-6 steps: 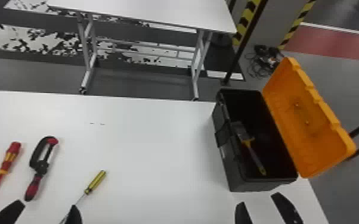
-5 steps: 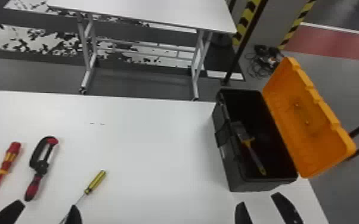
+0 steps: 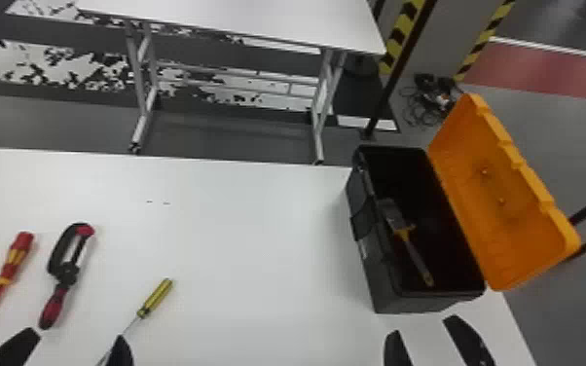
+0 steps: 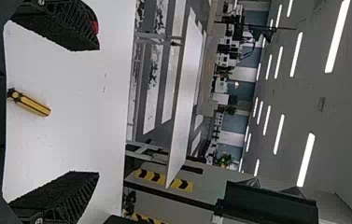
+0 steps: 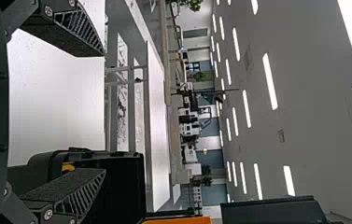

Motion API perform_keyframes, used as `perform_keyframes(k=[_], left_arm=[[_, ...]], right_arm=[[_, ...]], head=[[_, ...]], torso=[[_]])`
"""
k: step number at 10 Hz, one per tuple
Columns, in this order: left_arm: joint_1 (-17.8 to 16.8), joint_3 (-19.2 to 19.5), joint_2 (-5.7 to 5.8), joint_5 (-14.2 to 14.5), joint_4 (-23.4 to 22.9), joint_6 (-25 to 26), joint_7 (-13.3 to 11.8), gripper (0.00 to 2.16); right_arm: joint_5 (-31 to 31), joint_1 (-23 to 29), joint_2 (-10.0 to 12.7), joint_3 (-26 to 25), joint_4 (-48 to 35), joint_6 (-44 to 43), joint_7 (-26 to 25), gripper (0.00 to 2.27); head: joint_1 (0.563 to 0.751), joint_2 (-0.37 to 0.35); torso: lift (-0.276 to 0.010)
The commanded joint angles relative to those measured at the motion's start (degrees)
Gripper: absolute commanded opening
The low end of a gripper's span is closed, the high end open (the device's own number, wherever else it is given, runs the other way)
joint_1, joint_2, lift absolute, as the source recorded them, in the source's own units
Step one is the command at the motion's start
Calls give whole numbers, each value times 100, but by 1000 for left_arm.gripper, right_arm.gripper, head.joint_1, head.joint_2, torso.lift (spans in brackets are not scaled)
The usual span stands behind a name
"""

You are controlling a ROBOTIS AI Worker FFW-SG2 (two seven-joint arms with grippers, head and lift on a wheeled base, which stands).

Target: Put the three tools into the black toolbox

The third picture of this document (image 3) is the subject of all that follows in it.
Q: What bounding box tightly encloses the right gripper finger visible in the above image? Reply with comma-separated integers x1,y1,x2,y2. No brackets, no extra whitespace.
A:
442,313,497,366
383,329,415,366

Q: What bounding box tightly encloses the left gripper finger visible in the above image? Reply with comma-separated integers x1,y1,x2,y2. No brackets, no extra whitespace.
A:
105,334,135,366
0,326,42,366

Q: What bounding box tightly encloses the red screwdriver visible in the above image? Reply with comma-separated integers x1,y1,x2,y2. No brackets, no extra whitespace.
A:
0,231,36,348

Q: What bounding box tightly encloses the black and red clamp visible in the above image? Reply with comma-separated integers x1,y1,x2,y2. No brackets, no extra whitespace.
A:
38,222,96,331

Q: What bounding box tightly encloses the black tool box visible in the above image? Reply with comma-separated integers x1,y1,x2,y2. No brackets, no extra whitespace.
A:
345,91,583,315

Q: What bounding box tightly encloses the white side table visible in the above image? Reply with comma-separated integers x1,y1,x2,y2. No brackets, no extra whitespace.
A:
75,0,387,165

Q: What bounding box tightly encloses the black cable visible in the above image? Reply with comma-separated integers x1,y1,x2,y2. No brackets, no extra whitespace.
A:
399,72,461,129

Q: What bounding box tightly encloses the yellow black striped post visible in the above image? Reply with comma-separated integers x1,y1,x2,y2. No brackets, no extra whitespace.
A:
363,0,518,140

